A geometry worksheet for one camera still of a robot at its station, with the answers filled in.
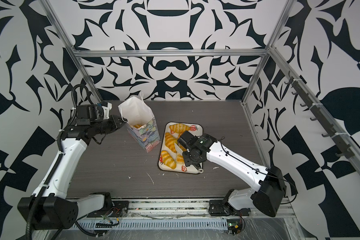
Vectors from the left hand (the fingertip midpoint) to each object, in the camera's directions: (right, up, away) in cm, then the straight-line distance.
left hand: (125, 118), depth 75 cm
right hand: (+32, -21, +1) cm, 38 cm away
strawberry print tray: (+38, -7, +30) cm, 49 cm away
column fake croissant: (+21, -14, +19) cm, 31 cm away
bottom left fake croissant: (+20, -24, +12) cm, 33 cm away
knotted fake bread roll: (-1, -5, +25) cm, 26 cm away
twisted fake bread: (+27, -23, +12) cm, 37 cm away
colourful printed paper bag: (+8, -3, -1) cm, 9 cm away
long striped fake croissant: (+26, -7, +25) cm, 37 cm away
